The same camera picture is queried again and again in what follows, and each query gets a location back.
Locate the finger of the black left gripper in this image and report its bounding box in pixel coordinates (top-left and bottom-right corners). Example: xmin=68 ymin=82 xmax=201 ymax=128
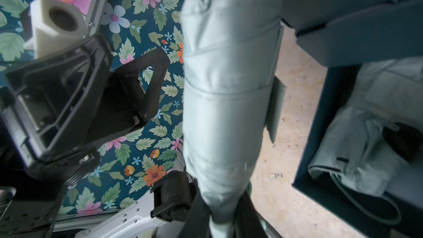
xmin=88 ymin=49 xmax=170 ymax=139

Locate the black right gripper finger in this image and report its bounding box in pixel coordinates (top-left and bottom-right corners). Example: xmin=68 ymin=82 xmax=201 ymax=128
xmin=3 ymin=34 xmax=113 ymax=171

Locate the mint green umbrella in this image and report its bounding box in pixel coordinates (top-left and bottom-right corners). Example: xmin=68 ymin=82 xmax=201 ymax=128
xmin=181 ymin=0 xmax=283 ymax=238
xmin=308 ymin=56 xmax=423 ymax=225

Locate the teal drawer cabinet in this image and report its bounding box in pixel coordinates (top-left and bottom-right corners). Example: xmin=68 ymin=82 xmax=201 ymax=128
xmin=283 ymin=0 xmax=423 ymax=238

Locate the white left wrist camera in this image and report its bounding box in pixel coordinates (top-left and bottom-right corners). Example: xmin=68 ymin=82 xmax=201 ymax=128
xmin=19 ymin=0 xmax=88 ymax=59

